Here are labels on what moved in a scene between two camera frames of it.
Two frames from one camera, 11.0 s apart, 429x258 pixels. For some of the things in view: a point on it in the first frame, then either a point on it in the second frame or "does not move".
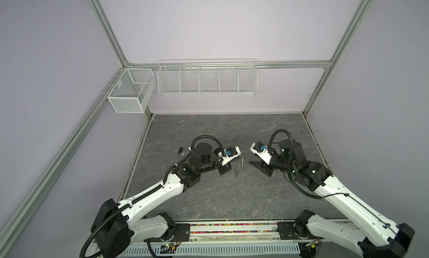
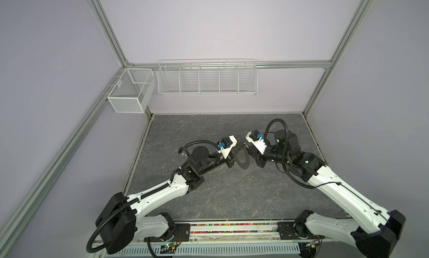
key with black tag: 180,151 does not move
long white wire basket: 207,77 does not move
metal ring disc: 237,168 to 245,165
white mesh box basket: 132,93 does not move
